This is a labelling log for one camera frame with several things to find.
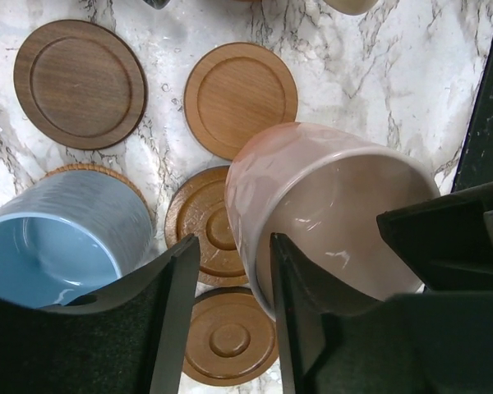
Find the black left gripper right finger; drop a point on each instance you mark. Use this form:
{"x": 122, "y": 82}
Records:
{"x": 332, "y": 339}

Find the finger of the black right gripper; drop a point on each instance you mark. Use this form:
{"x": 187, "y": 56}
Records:
{"x": 447, "y": 241}

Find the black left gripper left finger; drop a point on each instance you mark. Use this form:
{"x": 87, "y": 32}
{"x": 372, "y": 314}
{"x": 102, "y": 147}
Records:
{"x": 127, "y": 337}

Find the brown ringed wooden coaster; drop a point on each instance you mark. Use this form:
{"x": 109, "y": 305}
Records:
{"x": 231, "y": 339}

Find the blue mug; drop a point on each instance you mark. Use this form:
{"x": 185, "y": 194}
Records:
{"x": 68, "y": 235}

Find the pink mug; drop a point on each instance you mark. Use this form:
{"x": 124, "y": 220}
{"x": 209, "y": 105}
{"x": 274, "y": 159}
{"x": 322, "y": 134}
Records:
{"x": 324, "y": 189}

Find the dark walnut coaster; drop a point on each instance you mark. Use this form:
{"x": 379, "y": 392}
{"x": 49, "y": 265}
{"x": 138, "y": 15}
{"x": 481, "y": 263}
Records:
{"x": 79, "y": 84}

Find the tan mug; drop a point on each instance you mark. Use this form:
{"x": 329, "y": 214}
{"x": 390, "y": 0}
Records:
{"x": 351, "y": 7}

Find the grey mug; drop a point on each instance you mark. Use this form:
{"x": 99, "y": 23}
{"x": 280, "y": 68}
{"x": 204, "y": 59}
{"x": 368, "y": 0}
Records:
{"x": 157, "y": 4}

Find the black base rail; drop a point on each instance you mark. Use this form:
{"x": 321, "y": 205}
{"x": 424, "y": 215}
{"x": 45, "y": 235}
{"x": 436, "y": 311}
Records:
{"x": 475, "y": 166}

